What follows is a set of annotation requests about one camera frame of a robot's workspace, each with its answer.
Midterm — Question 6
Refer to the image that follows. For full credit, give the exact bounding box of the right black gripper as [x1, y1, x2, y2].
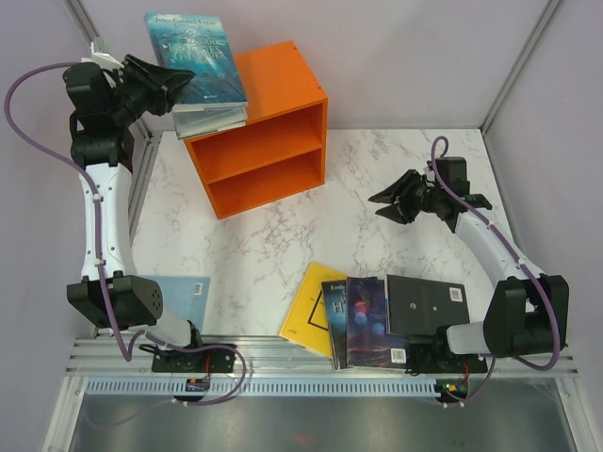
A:
[368, 169, 444, 225]

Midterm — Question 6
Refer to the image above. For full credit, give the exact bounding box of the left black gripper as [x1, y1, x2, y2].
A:
[107, 53, 194, 126]

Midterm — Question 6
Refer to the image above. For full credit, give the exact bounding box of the grey book with barcode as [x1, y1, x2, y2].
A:
[172, 108, 248, 133]

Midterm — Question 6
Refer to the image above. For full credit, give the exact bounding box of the green fantasy cover book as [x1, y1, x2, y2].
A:
[176, 121, 246, 140]

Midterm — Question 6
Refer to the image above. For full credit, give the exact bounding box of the teal ocean cover book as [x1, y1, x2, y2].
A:
[145, 12, 248, 112]

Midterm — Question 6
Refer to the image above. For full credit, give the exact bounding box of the dark blue Wuthering Heights book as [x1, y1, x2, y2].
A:
[321, 280, 348, 370]

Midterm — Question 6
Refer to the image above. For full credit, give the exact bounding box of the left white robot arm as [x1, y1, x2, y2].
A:
[62, 55, 206, 372]

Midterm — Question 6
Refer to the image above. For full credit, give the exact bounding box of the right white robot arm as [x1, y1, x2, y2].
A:
[370, 157, 569, 371]

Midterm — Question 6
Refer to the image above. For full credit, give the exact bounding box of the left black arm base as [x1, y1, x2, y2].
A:
[139, 344, 236, 375]

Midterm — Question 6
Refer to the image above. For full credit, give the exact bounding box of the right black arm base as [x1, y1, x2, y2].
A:
[406, 336, 488, 376]

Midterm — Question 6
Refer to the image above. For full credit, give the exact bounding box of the black book with barcode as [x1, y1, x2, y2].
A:
[386, 275, 470, 336]

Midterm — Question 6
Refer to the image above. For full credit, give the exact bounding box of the orange wooden shelf box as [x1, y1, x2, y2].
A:
[184, 40, 328, 219]

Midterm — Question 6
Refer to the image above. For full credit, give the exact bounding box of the purple nebula cover book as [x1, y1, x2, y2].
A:
[346, 277, 409, 369]

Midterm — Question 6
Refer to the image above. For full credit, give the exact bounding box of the yellow book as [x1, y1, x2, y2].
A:
[279, 263, 347, 359]

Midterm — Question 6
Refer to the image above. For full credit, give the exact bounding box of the light blue thin book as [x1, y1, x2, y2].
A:
[143, 275, 211, 331]

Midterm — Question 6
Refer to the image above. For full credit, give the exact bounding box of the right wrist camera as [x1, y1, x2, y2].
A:
[425, 160, 441, 185]

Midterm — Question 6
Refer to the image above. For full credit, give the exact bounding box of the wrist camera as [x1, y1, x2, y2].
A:
[425, 160, 441, 185]
[90, 37, 122, 71]

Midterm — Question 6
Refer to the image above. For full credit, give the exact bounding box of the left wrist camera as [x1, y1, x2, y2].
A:
[90, 37, 122, 71]

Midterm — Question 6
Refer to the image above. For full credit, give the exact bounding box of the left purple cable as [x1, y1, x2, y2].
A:
[4, 63, 138, 363]

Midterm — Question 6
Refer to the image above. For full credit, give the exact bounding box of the aluminium frame rail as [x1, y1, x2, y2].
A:
[66, 335, 579, 379]

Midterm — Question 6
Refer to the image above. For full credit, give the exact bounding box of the white slotted cable duct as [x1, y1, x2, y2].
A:
[86, 377, 440, 397]

